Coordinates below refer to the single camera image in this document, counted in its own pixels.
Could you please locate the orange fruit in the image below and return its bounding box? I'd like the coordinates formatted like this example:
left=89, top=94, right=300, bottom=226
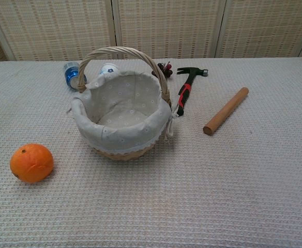
left=9, top=143, right=54, bottom=184

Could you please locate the wicker basket with cloth liner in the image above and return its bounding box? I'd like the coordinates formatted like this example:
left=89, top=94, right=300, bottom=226
left=66, top=46, right=175, bottom=162

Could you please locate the beige woven table cloth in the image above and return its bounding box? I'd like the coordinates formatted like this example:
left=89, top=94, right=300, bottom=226
left=0, top=55, right=302, bottom=248

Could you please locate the black and red claw hammer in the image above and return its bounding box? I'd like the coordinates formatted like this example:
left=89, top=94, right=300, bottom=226
left=176, top=67, right=209, bottom=117

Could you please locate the dark red grape bunch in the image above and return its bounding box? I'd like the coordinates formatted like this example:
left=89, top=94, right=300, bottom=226
left=151, top=61, right=173, bottom=79

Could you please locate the white cup with blue flower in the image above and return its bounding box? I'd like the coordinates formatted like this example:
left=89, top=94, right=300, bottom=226
left=98, top=63, right=120, bottom=78

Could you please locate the wooden rolling pin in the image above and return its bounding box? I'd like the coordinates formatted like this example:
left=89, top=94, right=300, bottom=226
left=203, top=87, right=250, bottom=136

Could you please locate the blue soda can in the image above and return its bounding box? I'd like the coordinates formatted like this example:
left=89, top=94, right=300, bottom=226
left=63, top=61, right=87, bottom=91

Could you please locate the woven folding screen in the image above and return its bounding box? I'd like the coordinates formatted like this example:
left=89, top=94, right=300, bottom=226
left=0, top=0, right=302, bottom=63

